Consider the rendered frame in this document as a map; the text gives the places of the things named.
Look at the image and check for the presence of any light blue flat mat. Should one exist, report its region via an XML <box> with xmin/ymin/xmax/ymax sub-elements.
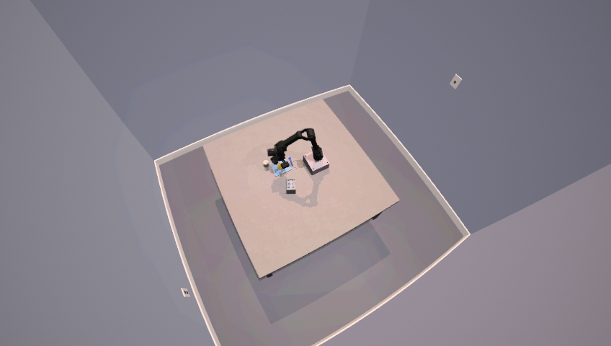
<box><xmin>270</xmin><ymin>161</ymin><xmax>292</xmax><ymax>177</ymax></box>

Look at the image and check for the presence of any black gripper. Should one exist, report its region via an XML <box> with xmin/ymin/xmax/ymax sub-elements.
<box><xmin>277</xmin><ymin>154</ymin><xmax>290</xmax><ymax>169</ymax></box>

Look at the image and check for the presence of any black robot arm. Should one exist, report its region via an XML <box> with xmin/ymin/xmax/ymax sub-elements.
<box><xmin>267</xmin><ymin>128</ymin><xmax>324</xmax><ymax>165</ymax></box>

